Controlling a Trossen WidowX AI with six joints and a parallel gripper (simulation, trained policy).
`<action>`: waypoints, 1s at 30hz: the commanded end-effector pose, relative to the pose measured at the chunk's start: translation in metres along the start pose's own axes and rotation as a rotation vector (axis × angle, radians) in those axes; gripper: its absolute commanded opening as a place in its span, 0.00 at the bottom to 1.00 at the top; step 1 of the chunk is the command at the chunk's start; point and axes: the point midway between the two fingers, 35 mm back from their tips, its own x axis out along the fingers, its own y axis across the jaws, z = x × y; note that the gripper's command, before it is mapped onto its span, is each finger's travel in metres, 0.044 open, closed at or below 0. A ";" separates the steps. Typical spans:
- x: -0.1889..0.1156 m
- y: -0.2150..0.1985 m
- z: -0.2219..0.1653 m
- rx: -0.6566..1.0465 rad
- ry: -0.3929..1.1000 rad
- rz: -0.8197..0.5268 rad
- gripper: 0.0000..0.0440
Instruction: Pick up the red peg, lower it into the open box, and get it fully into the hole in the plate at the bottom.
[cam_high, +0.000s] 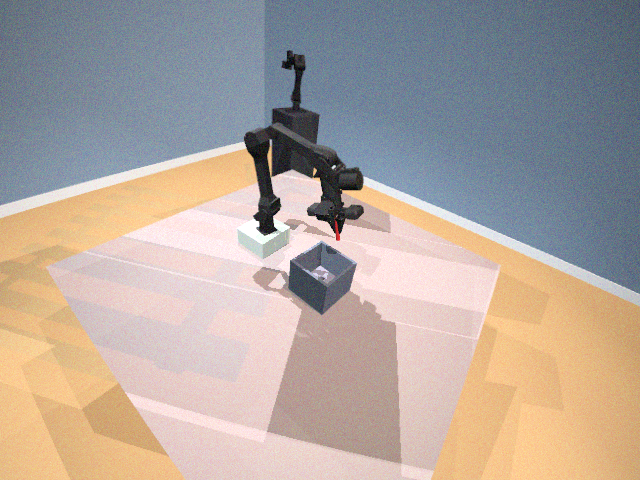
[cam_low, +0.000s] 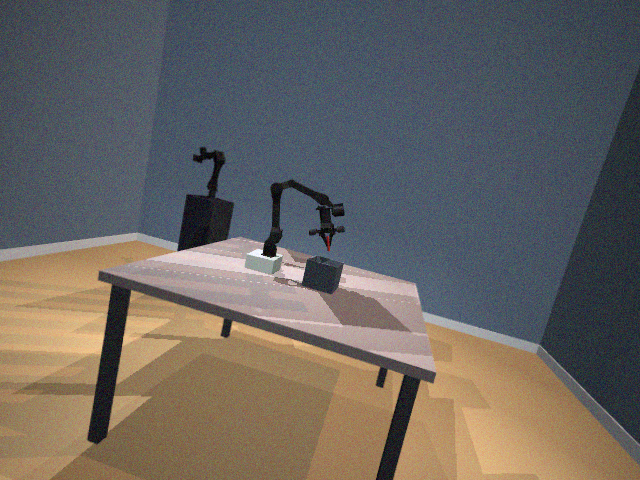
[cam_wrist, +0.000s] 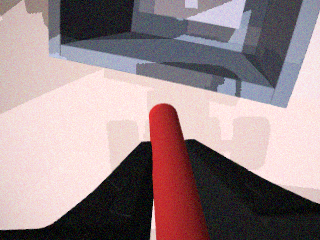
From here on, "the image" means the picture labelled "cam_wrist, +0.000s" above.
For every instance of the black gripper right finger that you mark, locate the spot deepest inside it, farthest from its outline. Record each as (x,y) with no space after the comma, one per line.
(239,205)

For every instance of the red peg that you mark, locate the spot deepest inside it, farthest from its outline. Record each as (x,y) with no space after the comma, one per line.
(179,215)

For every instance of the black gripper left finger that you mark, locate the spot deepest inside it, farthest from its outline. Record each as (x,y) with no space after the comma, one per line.
(120,208)

